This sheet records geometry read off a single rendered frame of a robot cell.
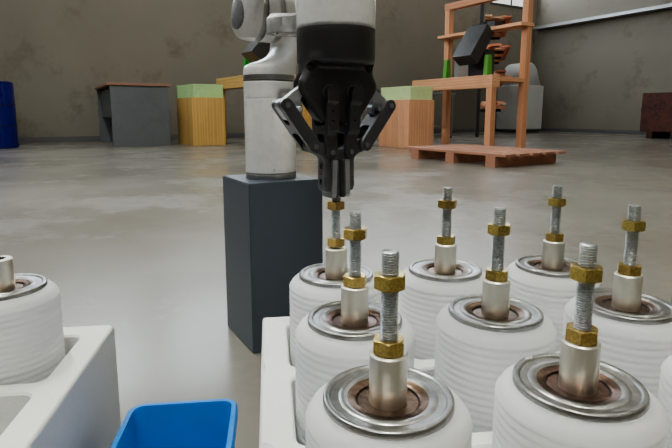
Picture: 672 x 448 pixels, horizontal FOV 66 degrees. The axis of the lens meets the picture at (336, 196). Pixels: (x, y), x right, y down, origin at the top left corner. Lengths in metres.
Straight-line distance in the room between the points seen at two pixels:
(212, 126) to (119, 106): 1.15
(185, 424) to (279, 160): 0.48
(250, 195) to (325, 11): 0.46
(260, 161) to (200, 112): 6.13
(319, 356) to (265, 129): 0.58
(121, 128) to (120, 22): 2.31
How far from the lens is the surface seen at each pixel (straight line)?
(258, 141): 0.92
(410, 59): 11.08
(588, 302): 0.34
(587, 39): 12.90
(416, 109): 6.38
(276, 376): 0.50
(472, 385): 0.44
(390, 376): 0.31
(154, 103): 7.13
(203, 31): 9.15
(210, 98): 7.09
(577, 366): 0.35
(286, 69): 0.92
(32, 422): 0.50
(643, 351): 0.49
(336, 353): 0.39
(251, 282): 0.91
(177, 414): 0.60
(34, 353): 0.57
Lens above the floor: 0.42
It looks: 9 degrees down
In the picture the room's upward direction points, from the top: straight up
